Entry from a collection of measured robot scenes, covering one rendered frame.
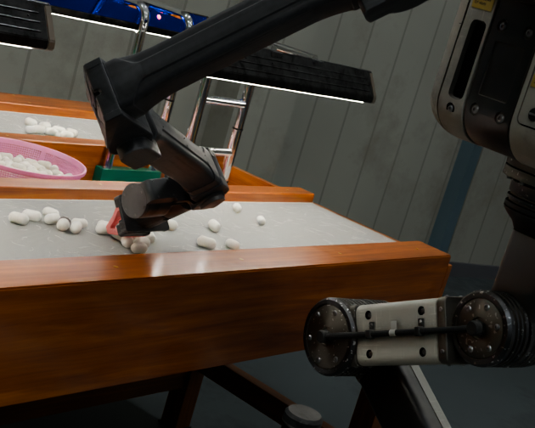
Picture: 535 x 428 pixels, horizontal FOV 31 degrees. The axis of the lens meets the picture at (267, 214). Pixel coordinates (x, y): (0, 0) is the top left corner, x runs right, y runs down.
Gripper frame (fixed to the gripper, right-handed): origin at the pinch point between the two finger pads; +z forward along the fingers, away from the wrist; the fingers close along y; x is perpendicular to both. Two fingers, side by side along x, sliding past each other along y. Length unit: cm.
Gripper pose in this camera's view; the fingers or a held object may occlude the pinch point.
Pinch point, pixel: (110, 228)
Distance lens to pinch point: 173.3
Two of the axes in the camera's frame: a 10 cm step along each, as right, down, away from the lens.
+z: -7.3, 3.1, 6.1
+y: -6.3, 0.1, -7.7
